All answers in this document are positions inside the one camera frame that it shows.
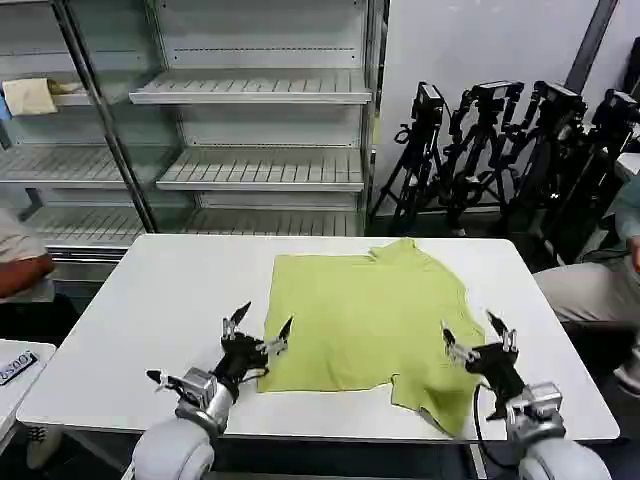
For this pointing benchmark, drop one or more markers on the person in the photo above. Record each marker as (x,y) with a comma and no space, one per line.
(22,260)
(585,292)

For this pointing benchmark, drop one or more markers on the beige folded cloth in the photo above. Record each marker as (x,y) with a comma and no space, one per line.
(30,96)

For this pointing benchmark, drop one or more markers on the black tripod with camera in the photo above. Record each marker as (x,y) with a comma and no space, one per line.
(480,145)
(607,145)
(550,150)
(422,150)

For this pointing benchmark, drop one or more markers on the brown crumpled item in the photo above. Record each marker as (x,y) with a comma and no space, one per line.
(65,87)

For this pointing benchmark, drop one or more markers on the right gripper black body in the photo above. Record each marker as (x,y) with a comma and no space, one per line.
(497,365)

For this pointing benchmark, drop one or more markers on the dark slanted pole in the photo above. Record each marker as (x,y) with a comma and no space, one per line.
(592,47)

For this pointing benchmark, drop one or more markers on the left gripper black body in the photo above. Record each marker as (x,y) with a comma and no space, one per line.
(242,355)

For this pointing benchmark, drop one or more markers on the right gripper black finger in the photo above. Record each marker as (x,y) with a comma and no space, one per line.
(509,337)
(457,350)

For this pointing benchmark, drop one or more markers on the person's hand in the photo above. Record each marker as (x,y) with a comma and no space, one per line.
(635,252)

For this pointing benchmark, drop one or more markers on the white perforated shoe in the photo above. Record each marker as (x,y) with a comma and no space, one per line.
(44,446)

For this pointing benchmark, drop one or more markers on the yellow-green shirt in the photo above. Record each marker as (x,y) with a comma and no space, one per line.
(360,325)

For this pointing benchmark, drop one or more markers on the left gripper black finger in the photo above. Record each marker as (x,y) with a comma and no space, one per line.
(279,341)
(235,321)

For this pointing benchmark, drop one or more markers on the white metal shelf unit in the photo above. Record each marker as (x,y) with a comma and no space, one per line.
(260,90)

